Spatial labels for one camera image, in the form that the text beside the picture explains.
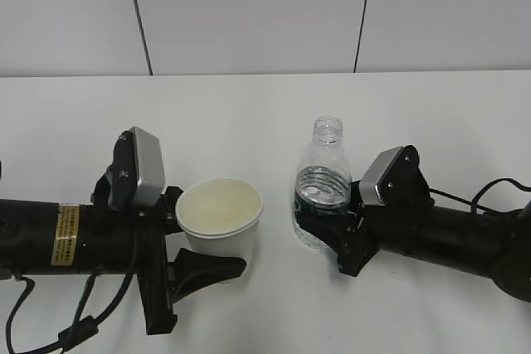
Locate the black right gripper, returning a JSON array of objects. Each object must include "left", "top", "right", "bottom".
[{"left": 295, "top": 180, "right": 378, "bottom": 276}]

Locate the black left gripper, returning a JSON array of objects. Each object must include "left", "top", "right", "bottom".
[{"left": 85, "top": 175, "right": 247, "bottom": 325}]

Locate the clear green-label water bottle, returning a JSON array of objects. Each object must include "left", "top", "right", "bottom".
[{"left": 292, "top": 116, "right": 352, "bottom": 250}]

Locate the white paper cup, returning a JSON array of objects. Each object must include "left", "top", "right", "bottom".
[{"left": 175, "top": 177, "right": 265, "bottom": 274}]

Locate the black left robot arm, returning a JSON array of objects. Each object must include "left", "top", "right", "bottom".
[{"left": 1, "top": 182, "right": 246, "bottom": 335}]

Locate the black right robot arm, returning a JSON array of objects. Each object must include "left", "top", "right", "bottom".
[{"left": 295, "top": 182, "right": 530, "bottom": 302}]

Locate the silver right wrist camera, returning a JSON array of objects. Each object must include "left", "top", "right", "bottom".
[{"left": 358, "top": 145, "right": 431, "bottom": 206}]

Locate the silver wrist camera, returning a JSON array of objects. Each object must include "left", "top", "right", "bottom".
[
  {"left": 106, "top": 126, "right": 165, "bottom": 211},
  {"left": 358, "top": 145, "right": 431, "bottom": 206}
]

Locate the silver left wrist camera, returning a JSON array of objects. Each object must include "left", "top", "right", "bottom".
[{"left": 106, "top": 126, "right": 165, "bottom": 211}]

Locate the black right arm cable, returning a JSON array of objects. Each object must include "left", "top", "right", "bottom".
[{"left": 426, "top": 177, "right": 531, "bottom": 216}]

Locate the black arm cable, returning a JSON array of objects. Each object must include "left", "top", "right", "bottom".
[
  {"left": 0, "top": 221, "right": 142, "bottom": 354},
  {"left": 426, "top": 177, "right": 531, "bottom": 216}
]

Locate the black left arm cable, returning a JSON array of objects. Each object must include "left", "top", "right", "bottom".
[{"left": 0, "top": 221, "right": 142, "bottom": 354}]

